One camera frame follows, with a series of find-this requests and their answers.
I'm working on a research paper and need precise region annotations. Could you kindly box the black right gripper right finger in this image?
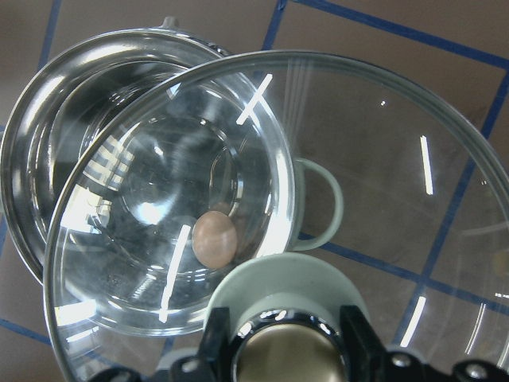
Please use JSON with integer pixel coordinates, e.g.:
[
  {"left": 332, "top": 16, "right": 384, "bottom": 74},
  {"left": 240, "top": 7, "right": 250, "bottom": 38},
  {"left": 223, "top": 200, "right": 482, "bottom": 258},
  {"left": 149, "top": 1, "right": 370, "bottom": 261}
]
[{"left": 340, "top": 305, "right": 429, "bottom": 382}]

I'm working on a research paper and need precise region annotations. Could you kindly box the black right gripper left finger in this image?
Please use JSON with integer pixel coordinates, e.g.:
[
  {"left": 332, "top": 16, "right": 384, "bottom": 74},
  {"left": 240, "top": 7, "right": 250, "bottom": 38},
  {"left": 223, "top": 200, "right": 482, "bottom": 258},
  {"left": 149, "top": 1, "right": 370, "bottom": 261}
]
[{"left": 169, "top": 307, "right": 235, "bottom": 381}]

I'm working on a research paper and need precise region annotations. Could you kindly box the beige egg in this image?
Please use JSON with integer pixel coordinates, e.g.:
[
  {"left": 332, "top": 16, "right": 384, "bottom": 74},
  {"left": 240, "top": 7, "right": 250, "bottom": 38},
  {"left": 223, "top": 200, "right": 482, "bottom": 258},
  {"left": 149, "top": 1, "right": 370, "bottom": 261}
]
[{"left": 192, "top": 211, "right": 238, "bottom": 269}]

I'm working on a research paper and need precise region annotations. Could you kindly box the glass pot lid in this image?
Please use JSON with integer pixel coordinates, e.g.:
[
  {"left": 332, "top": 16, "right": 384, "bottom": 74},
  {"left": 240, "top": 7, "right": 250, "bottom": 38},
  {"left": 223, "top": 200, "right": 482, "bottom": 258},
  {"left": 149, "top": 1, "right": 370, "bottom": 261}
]
[{"left": 45, "top": 51, "right": 508, "bottom": 381}]

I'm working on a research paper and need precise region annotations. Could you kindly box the light green electric pot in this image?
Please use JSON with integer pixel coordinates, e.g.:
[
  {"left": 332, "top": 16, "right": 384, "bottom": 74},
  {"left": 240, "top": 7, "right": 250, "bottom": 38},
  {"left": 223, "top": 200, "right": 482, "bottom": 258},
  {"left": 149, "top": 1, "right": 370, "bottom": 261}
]
[{"left": 1, "top": 27, "right": 344, "bottom": 336}]

